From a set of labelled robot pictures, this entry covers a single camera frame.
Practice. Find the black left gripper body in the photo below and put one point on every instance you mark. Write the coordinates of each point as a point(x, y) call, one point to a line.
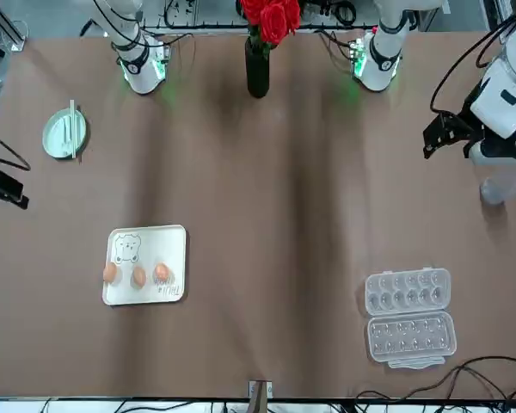
point(471, 125)

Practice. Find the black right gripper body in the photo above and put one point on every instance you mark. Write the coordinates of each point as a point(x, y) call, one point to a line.
point(4, 187)

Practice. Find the brown egg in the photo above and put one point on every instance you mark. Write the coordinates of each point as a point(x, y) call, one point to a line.
point(137, 276)
point(161, 271)
point(109, 273)

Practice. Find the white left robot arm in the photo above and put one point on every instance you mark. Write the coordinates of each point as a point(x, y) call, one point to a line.
point(503, 103)

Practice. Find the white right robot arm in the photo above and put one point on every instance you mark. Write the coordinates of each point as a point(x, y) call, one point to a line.
point(139, 64)

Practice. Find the cream-white tray with bear print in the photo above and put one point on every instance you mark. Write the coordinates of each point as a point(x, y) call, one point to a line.
point(150, 245)

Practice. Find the pale green plate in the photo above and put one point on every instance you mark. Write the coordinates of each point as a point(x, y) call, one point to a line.
point(53, 137)

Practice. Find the clear bottle with blue cap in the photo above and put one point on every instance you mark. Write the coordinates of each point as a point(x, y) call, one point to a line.
point(496, 191)

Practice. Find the pale chopstick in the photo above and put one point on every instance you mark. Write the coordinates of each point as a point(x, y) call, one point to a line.
point(72, 129)
point(75, 129)

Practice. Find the clear plastic egg carton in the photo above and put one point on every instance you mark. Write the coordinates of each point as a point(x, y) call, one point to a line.
point(408, 318)

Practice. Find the black vase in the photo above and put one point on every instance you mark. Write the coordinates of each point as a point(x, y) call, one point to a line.
point(257, 69)

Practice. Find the red rose bouquet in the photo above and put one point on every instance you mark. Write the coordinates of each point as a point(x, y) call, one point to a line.
point(271, 17)

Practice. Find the white desk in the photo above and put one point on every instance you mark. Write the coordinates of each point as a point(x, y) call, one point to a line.
point(112, 406)

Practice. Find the aluminium frame post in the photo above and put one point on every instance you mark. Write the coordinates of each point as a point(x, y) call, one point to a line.
point(260, 396)

